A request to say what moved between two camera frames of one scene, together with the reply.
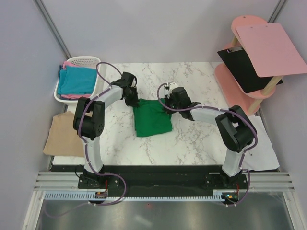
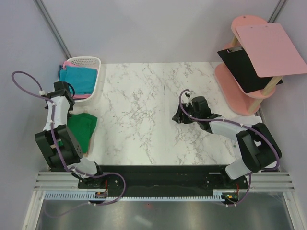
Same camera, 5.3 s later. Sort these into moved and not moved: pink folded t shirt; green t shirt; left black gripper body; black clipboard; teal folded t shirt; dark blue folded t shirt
Moved: left black gripper body; green t shirt
Not moved: pink folded t shirt; teal folded t shirt; dark blue folded t shirt; black clipboard
